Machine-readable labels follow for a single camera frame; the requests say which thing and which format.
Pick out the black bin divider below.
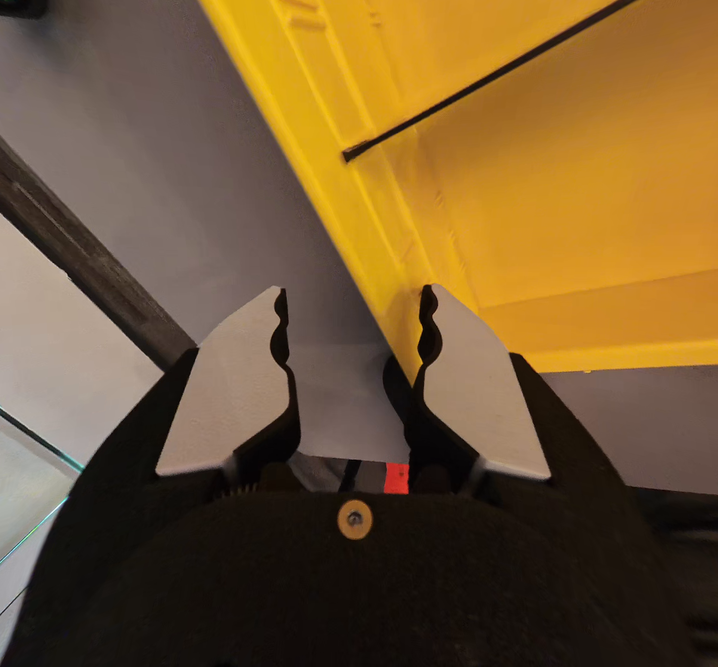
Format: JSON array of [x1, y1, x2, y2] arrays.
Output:
[[342, 0, 718, 164]]

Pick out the yellow plastic bin with divider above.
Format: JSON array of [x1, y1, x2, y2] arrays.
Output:
[[171, 0, 718, 384]]

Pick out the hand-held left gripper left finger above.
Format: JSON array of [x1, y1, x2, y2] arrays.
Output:
[[155, 284, 303, 478]]

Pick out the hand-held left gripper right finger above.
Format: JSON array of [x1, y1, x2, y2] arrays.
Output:
[[405, 282, 553, 481]]

